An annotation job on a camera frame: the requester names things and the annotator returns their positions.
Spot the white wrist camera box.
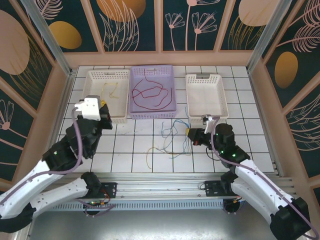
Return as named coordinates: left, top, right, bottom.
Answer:
left=74, top=96, right=103, bottom=123
left=201, top=114, right=221, bottom=135

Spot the yellow cable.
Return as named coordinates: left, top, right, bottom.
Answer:
left=100, top=81, right=120, bottom=100
left=145, top=146, right=176, bottom=171

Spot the aluminium side rail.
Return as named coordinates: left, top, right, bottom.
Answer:
left=51, top=69, right=77, bottom=156
left=247, top=69, right=285, bottom=177

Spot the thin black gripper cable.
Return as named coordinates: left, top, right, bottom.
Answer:
left=205, top=146, right=221, bottom=161

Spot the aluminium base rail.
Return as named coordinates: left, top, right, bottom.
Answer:
left=23, top=173, right=300, bottom=201

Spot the grey slotted cable duct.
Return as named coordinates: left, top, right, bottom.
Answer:
left=34, top=199, right=241, bottom=211

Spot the aluminium corner post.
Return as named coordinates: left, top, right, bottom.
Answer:
left=246, top=0, right=290, bottom=74
left=20, top=0, right=77, bottom=77

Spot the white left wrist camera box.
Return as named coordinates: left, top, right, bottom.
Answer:
left=74, top=96, right=103, bottom=123

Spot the large white perforated basket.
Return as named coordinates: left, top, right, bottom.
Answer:
left=79, top=69, right=131, bottom=125

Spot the red cable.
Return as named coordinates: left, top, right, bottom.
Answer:
left=131, top=67, right=166, bottom=100
left=131, top=86, right=174, bottom=110

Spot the grey metal sheet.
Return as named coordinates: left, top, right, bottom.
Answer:
left=14, top=199, right=308, bottom=240

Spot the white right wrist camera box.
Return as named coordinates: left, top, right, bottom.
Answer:
left=201, top=114, right=221, bottom=135

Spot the purple perforated basket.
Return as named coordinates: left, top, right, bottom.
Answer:
left=128, top=64, right=178, bottom=120

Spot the small controller board with wires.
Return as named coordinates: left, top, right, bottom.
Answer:
left=224, top=194, right=251, bottom=205
left=83, top=199, right=111, bottom=208

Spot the white basket with grey handles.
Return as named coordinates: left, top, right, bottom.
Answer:
left=185, top=72, right=230, bottom=125

